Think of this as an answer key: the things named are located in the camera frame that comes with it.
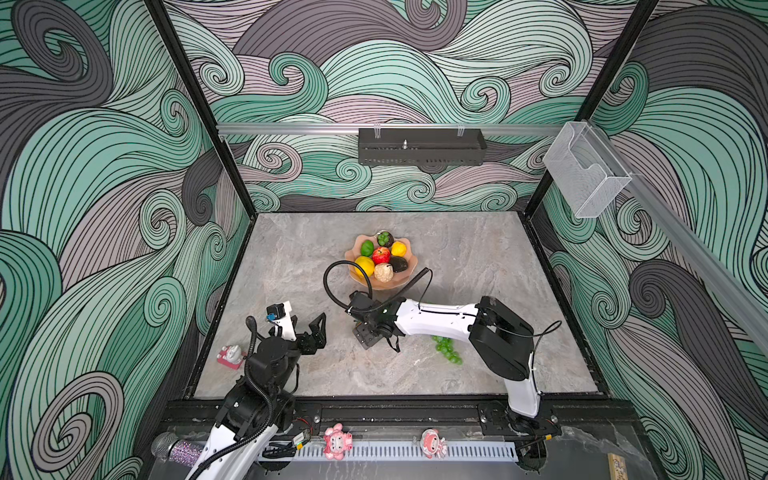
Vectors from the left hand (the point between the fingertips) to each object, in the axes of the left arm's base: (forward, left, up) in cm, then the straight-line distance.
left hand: (312, 314), depth 76 cm
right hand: (+2, -15, -14) cm, 21 cm away
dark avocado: (+22, -24, -7) cm, 33 cm away
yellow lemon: (+22, -13, -9) cm, 27 cm away
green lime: (+29, -13, -8) cm, 33 cm away
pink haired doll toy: (-26, -30, -11) cm, 42 cm away
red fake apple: (+27, -18, -9) cm, 33 cm away
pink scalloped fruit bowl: (+29, -8, -11) cm, 32 cm away
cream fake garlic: (+19, -19, -8) cm, 28 cm away
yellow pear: (+29, -24, -8) cm, 38 cm away
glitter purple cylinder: (-28, +29, -11) cm, 42 cm away
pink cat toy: (-26, -8, -11) cm, 29 cm away
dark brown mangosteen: (+31, -19, -6) cm, 37 cm away
